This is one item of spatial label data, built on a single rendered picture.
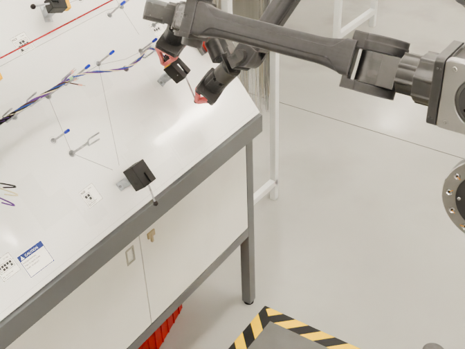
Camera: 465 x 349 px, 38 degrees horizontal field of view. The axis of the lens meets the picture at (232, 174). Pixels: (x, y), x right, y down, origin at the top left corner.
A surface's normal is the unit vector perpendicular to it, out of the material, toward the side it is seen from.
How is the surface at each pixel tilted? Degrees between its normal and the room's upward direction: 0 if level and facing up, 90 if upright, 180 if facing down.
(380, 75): 62
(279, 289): 0
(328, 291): 0
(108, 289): 90
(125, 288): 90
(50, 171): 52
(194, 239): 90
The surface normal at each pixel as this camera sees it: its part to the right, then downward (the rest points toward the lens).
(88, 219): 0.63, -0.28
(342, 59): -0.31, 0.11
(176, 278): 0.83, 0.29
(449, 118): -0.59, 0.48
